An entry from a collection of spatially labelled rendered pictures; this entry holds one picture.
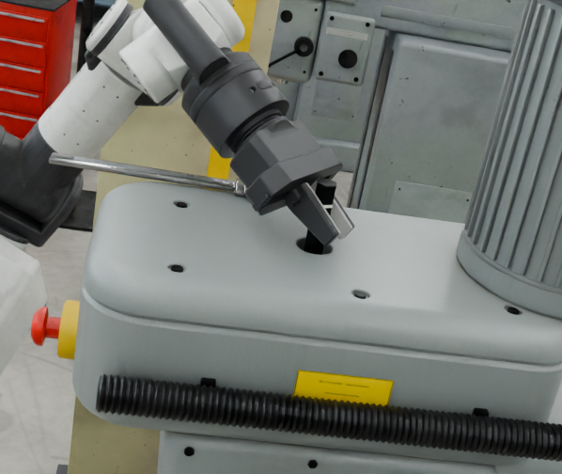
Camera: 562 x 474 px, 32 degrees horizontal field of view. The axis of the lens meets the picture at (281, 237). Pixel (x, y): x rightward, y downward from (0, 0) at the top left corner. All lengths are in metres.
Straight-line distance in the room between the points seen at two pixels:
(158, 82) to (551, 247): 0.42
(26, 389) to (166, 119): 1.63
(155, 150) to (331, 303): 1.93
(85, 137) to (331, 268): 0.51
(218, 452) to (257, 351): 0.12
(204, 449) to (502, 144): 0.40
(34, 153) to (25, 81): 4.28
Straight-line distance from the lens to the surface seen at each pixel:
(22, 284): 1.40
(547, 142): 0.93
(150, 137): 2.78
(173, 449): 0.97
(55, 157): 1.10
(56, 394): 4.03
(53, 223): 1.44
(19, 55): 5.64
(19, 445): 3.77
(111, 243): 0.93
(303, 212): 0.97
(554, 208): 0.94
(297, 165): 0.96
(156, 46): 1.02
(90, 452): 3.31
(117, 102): 1.32
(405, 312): 0.91
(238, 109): 0.97
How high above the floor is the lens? 2.30
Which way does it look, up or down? 24 degrees down
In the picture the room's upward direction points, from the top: 11 degrees clockwise
